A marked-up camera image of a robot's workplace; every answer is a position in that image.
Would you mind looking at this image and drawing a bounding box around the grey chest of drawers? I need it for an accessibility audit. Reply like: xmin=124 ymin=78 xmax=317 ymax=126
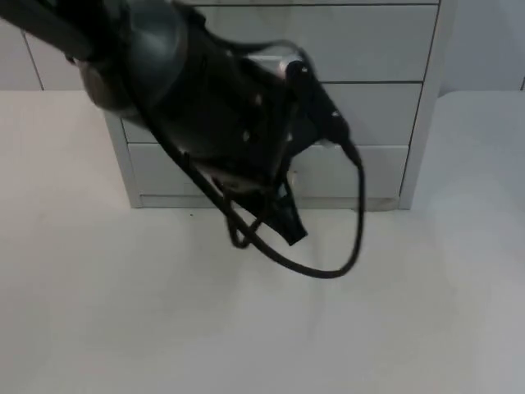
xmin=104 ymin=0 xmax=457 ymax=213

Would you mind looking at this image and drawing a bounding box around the thin black cable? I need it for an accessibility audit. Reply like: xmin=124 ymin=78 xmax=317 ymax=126
xmin=122 ymin=61 xmax=258 ymax=250

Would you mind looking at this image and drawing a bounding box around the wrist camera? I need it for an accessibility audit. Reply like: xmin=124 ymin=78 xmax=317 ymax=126
xmin=252 ymin=55 xmax=354 ymax=151

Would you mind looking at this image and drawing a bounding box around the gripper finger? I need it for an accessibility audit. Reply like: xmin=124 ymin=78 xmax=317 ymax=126
xmin=265 ymin=183 xmax=309 ymax=248

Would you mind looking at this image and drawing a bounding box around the thick black cable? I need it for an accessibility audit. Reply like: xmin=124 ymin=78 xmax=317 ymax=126
xmin=227 ymin=139 xmax=368 ymax=281

